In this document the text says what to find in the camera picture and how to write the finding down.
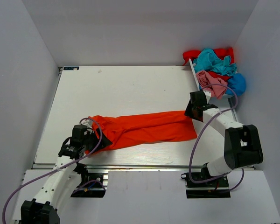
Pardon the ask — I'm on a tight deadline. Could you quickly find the blue table sticker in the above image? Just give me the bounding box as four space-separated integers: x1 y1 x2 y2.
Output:
63 66 79 70

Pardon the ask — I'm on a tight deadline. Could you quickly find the orange t-shirt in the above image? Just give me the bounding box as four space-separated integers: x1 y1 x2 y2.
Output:
92 111 197 153

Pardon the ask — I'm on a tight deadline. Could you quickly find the aluminium table rail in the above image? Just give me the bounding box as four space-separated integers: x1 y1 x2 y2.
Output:
31 163 256 171

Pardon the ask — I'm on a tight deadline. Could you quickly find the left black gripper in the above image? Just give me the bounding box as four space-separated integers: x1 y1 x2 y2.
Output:
82 127 113 154

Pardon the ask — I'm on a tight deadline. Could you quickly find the teal t-shirt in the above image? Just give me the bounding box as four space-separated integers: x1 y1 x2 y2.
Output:
193 49 237 77

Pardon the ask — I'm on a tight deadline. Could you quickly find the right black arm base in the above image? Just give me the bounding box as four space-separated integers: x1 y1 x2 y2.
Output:
181 173 231 199

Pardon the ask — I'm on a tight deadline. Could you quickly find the pink t-shirt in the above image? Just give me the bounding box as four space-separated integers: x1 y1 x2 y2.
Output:
196 70 227 99

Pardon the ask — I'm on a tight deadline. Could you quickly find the blue t-shirt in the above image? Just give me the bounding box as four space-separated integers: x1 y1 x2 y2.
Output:
227 73 246 97

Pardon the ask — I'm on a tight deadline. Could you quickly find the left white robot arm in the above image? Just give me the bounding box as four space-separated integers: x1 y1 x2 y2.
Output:
21 122 106 224

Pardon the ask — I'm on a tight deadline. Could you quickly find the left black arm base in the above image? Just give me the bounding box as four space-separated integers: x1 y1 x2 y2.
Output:
71 164 108 198

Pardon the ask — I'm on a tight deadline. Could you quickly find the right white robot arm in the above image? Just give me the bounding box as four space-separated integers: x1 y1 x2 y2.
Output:
184 90 264 186

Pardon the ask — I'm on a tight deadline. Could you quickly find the red t-shirt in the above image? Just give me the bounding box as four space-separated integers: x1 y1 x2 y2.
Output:
182 48 235 81

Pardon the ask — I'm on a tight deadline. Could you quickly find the white laundry basket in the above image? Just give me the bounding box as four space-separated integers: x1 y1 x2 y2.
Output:
188 59 232 101

